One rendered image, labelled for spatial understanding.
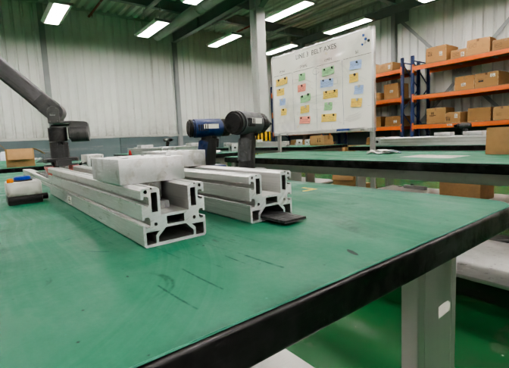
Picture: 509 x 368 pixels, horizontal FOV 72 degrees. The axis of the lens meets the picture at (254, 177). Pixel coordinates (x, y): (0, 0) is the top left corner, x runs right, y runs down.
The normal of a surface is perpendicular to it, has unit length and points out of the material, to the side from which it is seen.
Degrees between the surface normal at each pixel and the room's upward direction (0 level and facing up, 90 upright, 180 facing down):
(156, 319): 0
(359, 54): 90
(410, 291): 90
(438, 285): 90
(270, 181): 90
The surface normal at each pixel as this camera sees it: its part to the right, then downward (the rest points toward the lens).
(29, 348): -0.04, -0.99
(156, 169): 0.62, 0.06
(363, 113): -0.79, 0.10
